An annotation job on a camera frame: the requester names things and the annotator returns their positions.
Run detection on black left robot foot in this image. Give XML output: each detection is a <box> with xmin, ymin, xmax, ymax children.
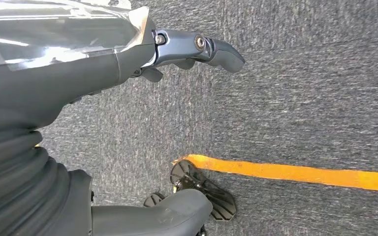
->
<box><xmin>143</xmin><ymin>159</ymin><xmax>238</xmax><ymax>236</ymax></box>

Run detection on yellow floor tape square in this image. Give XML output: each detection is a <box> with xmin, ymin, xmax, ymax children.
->
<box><xmin>172</xmin><ymin>153</ymin><xmax>378</xmax><ymax>192</ymax></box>

